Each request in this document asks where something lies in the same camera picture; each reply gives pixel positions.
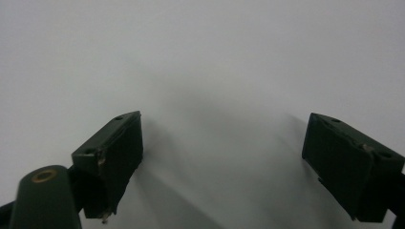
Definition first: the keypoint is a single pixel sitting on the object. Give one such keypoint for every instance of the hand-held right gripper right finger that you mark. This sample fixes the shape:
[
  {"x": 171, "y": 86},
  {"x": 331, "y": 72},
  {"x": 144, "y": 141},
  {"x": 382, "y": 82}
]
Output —
[{"x": 347, "y": 165}]

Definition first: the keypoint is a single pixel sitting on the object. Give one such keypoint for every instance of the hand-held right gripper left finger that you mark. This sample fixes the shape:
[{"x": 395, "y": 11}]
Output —
[{"x": 114, "y": 159}]

